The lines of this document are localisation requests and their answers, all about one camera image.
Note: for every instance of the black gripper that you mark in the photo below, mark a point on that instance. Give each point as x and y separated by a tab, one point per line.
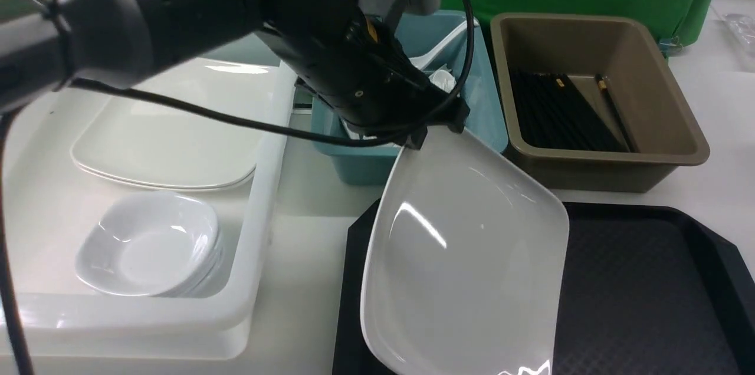
349	57

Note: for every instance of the large white rice plate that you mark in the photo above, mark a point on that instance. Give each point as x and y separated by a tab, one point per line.
465	263

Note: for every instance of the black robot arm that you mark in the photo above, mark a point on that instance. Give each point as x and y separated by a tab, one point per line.
41	55

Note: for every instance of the lower white square plate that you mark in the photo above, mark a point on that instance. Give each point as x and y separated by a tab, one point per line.
206	188

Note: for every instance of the white square plate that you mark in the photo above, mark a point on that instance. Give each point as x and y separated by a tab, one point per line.
146	143
206	188

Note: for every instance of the top white square plate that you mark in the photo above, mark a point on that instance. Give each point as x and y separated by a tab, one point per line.
146	143

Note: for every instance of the white spoon leaning in bin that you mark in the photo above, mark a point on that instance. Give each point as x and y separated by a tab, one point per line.
424	61

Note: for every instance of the teal plastic bin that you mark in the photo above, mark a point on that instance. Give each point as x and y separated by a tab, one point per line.
418	34

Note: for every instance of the black chopsticks pile in bin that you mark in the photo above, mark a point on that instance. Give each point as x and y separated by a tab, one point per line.
553	114

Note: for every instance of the brown plastic bin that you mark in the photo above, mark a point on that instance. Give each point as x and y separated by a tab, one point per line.
647	97

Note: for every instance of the lower white bowl in tub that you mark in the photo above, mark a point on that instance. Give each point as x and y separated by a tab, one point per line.
215	272

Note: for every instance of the white bowl in tub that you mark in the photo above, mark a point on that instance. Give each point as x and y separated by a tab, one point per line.
146	213
215	272

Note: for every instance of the black serving tray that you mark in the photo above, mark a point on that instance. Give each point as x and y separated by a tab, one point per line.
645	291

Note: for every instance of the top white bowl in tub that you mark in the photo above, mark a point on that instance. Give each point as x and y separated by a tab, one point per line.
146	213

